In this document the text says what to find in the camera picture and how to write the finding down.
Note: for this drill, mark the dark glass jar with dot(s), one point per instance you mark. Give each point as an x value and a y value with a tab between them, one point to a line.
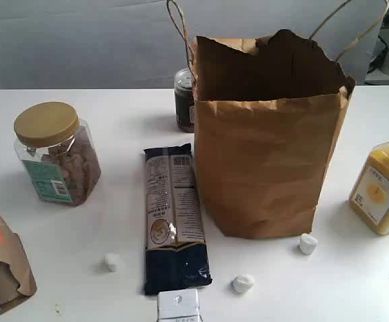
184	101

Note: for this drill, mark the brown paper shopping bag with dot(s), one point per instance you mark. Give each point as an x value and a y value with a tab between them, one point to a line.
268	113

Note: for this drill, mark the white carton box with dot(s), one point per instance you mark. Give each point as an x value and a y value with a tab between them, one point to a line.
179	306

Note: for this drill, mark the white marshmallow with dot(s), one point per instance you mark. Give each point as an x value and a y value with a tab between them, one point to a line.
112	261
307	244
243	283

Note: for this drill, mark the clear nut jar gold lid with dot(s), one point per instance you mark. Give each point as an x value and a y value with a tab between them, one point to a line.
56	149

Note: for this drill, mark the dark noodle package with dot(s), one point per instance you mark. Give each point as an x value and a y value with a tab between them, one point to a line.
176	250

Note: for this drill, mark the yellow juice bottle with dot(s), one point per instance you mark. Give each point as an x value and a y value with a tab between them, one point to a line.
369	197

